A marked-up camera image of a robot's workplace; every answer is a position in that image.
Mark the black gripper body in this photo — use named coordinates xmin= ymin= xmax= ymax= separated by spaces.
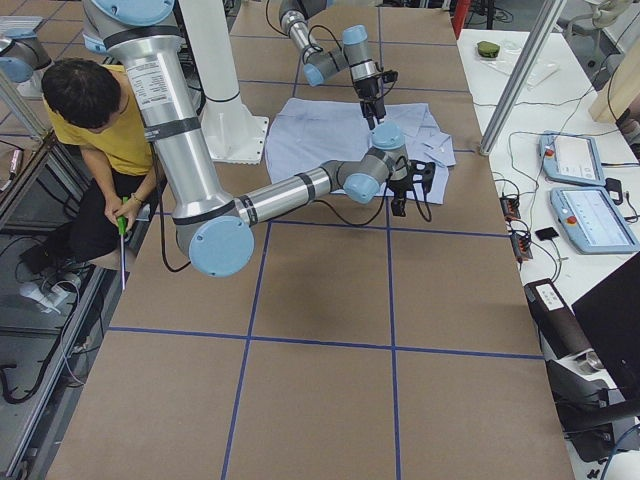
xmin=387 ymin=176 xmax=412 ymax=202
xmin=353 ymin=74 xmax=386 ymax=119

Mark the light blue striped shirt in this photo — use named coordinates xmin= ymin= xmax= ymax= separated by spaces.
xmin=265 ymin=98 xmax=456 ymax=204

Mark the green cloth pouch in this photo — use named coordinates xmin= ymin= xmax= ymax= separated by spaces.
xmin=476 ymin=41 xmax=501 ymax=59

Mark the small black adapter box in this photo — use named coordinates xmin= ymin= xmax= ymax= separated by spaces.
xmin=535 ymin=227 xmax=559 ymax=241

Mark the upper teach pendant tablet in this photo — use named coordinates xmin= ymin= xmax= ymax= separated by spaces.
xmin=539 ymin=131 xmax=605 ymax=187

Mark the teach pendant tablet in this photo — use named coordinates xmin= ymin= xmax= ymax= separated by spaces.
xmin=539 ymin=131 xmax=605 ymax=187
xmin=549 ymin=186 xmax=639 ymax=254

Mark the lower teach pendant tablet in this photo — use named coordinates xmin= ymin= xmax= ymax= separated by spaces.
xmin=549 ymin=186 xmax=639 ymax=254

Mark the black monitor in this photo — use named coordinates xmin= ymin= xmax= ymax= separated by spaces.
xmin=572 ymin=255 xmax=640 ymax=399

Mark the person in yellow shirt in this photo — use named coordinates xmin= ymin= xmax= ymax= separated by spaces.
xmin=41 ymin=58 xmax=164 ymax=270

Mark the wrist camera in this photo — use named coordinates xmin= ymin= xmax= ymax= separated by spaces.
xmin=410 ymin=160 xmax=436 ymax=184
xmin=379 ymin=70 xmax=398 ymax=84

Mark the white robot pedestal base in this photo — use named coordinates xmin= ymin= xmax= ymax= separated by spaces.
xmin=179 ymin=0 xmax=269 ymax=164

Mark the aluminium frame post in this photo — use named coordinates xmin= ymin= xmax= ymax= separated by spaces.
xmin=479 ymin=0 xmax=566 ymax=156

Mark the green handled tool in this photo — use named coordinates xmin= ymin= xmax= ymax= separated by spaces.
xmin=117 ymin=215 xmax=128 ymax=291

